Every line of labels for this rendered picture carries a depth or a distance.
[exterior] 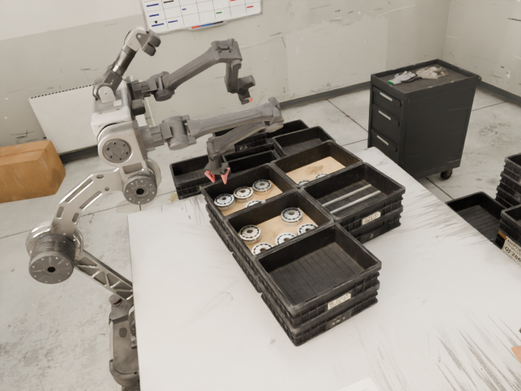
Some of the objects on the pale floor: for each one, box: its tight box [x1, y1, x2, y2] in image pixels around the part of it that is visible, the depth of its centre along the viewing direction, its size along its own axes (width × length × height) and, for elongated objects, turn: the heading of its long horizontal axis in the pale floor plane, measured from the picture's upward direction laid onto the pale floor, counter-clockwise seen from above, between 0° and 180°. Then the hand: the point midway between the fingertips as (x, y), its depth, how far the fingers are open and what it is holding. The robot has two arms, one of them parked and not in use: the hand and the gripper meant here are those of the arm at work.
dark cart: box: [367, 58, 479, 180], centre depth 323 cm, size 60×45×90 cm
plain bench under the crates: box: [127, 147, 521, 391], centre depth 204 cm, size 160×160×70 cm
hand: (219, 181), depth 198 cm, fingers open, 6 cm apart
